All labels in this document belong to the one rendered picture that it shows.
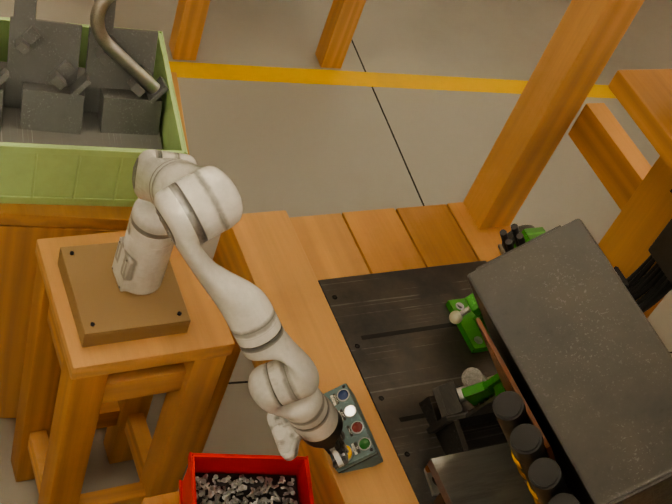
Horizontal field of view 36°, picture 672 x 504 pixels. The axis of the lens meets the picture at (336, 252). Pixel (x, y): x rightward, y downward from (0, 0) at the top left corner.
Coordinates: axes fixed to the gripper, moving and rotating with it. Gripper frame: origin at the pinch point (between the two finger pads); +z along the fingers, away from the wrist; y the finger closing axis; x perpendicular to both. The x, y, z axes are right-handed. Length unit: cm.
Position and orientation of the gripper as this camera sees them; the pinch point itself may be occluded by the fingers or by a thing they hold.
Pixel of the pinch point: (339, 448)
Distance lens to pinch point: 187.7
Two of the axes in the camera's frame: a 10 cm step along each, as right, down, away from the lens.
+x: -8.9, 4.5, 0.4
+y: -3.6, -7.5, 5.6
